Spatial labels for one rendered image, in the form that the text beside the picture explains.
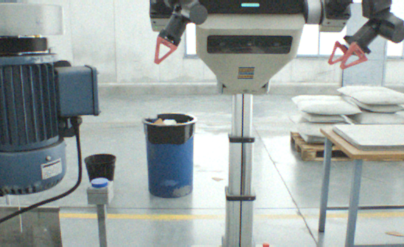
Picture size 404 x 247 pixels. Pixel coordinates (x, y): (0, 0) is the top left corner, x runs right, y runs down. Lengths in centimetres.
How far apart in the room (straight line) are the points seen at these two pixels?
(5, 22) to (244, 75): 101
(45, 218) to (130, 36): 779
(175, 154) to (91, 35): 641
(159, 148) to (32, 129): 258
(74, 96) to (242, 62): 85
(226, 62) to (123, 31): 781
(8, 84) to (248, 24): 88
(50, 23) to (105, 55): 860
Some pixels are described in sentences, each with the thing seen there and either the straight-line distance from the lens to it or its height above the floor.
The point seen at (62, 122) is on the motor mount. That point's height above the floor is 119.
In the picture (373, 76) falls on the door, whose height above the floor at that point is 44.
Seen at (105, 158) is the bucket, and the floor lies 22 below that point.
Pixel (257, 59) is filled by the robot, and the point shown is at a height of 127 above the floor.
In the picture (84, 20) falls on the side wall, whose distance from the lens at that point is 942.
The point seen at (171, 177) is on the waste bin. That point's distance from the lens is 335.
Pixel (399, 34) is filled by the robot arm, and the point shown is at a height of 137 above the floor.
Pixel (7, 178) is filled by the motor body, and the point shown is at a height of 112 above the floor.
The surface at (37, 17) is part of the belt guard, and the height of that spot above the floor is 139.
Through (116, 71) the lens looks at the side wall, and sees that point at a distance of 929.
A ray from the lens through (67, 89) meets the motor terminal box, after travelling 74.
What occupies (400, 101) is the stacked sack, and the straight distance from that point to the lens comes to 464.
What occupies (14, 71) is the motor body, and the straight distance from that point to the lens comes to 72.
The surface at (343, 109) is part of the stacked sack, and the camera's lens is 445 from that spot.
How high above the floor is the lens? 136
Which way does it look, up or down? 12 degrees down
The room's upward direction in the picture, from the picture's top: straight up
